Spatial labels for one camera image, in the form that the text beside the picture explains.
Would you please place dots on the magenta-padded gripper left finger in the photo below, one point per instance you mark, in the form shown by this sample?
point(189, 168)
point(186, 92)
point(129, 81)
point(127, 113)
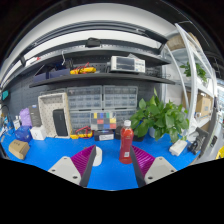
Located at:
point(65, 167)

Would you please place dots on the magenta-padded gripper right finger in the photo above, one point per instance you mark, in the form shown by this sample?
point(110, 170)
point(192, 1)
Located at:
point(158, 167)

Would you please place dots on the red drink bottle white cap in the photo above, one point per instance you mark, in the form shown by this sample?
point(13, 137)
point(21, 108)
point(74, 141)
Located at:
point(126, 143)

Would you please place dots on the white power adapter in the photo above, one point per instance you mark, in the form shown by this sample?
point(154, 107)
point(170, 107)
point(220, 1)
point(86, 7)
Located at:
point(178, 147)

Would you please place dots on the yellow multimeter with red leads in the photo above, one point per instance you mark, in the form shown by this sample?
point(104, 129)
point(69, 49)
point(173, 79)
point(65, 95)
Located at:
point(76, 136)
point(83, 70)

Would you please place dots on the white mug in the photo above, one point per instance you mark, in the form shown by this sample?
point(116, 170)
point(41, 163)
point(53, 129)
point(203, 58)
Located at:
point(98, 156)

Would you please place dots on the small white carton box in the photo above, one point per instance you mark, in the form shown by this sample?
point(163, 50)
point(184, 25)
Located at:
point(38, 132)

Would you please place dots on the black rectangular speaker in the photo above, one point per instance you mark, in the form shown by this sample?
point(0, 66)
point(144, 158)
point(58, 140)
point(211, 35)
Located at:
point(60, 122)

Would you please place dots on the grey small-parts drawer cabinet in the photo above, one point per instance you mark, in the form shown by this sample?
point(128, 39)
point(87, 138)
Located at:
point(80, 120)
point(125, 115)
point(120, 97)
point(84, 97)

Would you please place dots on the black metal stand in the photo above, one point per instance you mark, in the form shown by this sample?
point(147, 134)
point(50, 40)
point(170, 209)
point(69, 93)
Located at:
point(200, 140)

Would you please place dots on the black box with white label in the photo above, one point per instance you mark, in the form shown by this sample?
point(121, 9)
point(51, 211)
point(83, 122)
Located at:
point(104, 136)

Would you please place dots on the brown cardboard box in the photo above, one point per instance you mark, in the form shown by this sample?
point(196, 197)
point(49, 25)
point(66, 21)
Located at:
point(18, 149)

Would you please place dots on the green potted plant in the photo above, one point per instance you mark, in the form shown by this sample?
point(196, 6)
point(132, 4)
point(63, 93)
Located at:
point(160, 116)

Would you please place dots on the blue carton box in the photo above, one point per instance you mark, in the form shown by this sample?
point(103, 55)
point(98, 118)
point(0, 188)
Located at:
point(23, 134)

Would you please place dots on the beige perforated storage bin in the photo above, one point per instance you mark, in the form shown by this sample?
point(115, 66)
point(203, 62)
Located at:
point(46, 111)

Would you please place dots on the dark grey product box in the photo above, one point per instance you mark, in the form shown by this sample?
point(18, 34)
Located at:
point(35, 115)

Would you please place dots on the drawer cabinet with coloured drawers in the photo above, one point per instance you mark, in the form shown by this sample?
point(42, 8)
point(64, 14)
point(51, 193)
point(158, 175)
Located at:
point(103, 120)

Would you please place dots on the purple plastic bag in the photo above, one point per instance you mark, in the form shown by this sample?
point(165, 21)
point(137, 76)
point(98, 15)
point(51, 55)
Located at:
point(25, 116)

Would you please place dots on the teal holder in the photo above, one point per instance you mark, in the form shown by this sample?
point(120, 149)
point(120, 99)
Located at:
point(5, 95)

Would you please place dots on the dark navy storage bin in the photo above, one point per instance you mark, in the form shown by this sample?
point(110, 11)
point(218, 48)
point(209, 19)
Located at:
point(40, 76)
point(60, 73)

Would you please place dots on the black workbench shelf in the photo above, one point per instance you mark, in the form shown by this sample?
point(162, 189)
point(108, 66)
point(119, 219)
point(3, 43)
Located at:
point(100, 77)

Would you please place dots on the white metal shelving unit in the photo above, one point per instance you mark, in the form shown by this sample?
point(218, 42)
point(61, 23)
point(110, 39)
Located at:
point(195, 73)

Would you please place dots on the white oscilloscope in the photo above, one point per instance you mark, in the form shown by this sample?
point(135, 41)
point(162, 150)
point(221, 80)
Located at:
point(127, 64)

